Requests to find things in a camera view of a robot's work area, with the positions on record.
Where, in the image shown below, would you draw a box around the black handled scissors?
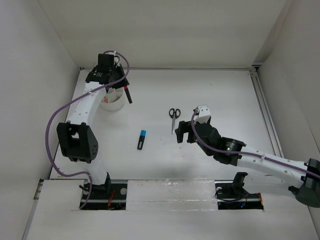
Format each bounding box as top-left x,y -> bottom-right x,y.
168,108 -> 181,135

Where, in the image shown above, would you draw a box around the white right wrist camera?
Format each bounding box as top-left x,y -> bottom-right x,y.
194,105 -> 211,124

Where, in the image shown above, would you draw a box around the pink cap black marker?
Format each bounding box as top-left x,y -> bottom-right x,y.
123,86 -> 133,104

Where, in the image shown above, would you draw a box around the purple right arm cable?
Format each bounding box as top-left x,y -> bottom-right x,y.
190,108 -> 320,204

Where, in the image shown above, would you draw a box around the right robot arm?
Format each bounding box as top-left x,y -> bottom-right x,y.
174,121 -> 320,208

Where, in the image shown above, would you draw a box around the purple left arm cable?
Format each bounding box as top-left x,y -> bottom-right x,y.
44,50 -> 131,210

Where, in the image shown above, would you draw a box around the white round compartment container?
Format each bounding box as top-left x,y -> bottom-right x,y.
100,88 -> 125,111

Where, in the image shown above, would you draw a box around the blue cap black marker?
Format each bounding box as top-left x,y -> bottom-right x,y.
137,130 -> 146,150

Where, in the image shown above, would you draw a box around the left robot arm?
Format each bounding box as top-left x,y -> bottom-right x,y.
56,50 -> 129,199

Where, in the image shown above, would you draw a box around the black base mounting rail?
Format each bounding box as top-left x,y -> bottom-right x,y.
37,177 -> 266,211

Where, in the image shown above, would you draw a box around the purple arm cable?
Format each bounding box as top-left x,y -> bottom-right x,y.
44,50 -> 131,210
190,108 -> 320,204

